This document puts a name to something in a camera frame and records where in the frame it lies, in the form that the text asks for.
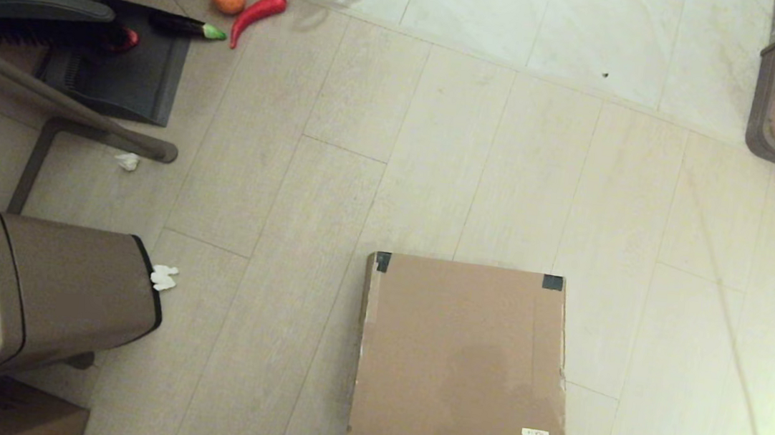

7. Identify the brown cardboard shoe box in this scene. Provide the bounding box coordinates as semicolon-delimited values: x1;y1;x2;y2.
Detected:
345;249;587;435

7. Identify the red chili pepper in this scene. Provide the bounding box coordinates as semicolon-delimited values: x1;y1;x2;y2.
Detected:
229;0;292;54

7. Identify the toy eggplant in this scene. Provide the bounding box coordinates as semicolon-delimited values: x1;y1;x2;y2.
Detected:
148;10;229;43

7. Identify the dark grey dustpan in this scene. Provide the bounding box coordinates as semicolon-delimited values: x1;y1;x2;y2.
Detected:
34;0;195;129

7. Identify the brown trash bin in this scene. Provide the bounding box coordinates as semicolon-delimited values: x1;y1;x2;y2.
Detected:
0;209;173;416

